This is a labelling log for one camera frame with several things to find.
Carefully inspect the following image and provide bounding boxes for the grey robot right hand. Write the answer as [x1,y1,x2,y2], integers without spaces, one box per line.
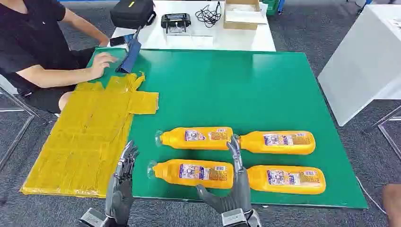
[195,134,253,215]

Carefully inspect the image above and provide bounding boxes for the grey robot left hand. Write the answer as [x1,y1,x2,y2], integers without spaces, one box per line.
[105,140,139,227]

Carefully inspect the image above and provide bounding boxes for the orange drink bottle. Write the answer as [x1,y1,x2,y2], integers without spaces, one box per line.
[155,127,234,151]
[238,131,316,156]
[247,165,327,195]
[147,159,235,190]

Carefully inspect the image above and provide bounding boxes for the yellow plastic sheet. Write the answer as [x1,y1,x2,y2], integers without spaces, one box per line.
[20,72,159,199]

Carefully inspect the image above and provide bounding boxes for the green table mat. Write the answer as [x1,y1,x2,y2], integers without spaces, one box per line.
[86,47,369,210]

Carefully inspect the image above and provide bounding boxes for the person's right hand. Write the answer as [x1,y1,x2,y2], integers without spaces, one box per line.
[90,52,118,79]

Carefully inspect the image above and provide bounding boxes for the blue tablet case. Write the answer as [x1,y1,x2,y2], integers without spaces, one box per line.
[116,26,142,75]

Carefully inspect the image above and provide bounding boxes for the white table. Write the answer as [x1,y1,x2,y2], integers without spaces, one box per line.
[107,0,277,52]

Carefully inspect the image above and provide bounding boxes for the brown rounded object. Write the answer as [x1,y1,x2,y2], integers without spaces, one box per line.
[382,183,401,227]

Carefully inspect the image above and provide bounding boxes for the black smartphone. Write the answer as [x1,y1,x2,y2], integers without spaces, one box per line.
[109,34,134,48]

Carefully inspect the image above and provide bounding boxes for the open cardboard box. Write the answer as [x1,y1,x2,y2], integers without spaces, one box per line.
[223,0,267,31]

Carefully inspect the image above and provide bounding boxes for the white desk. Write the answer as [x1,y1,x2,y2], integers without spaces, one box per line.
[317,3,401,127]

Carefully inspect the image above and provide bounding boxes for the black handheld controller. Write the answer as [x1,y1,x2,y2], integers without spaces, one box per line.
[161,13,192,34]

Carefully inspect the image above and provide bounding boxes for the black carry bag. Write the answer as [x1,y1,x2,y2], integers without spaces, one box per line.
[110,0,157,30]

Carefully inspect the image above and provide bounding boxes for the person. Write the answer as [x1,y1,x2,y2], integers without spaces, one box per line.
[0,0,118,115]

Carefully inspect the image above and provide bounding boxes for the green crate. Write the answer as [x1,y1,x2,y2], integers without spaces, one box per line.
[262,0,280,16]

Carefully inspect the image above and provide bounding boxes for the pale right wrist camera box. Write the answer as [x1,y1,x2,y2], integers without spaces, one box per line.
[221,209,262,227]

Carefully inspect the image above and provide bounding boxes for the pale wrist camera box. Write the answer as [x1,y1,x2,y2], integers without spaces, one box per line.
[221,209,262,227]
[78,208,109,227]

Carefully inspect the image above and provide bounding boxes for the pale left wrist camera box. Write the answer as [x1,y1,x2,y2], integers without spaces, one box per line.
[78,208,109,227]

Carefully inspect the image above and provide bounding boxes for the metal chair frame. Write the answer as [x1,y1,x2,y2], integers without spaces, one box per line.
[0,87,40,172]

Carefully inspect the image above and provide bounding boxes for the white floor cable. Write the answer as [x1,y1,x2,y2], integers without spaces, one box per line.
[355,176,388,216]

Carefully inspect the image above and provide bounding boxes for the metal desk frame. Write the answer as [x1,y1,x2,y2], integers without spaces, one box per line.
[372,105,401,161]

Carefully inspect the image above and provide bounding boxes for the black coiled cable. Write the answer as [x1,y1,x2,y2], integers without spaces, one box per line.
[195,1,222,28]

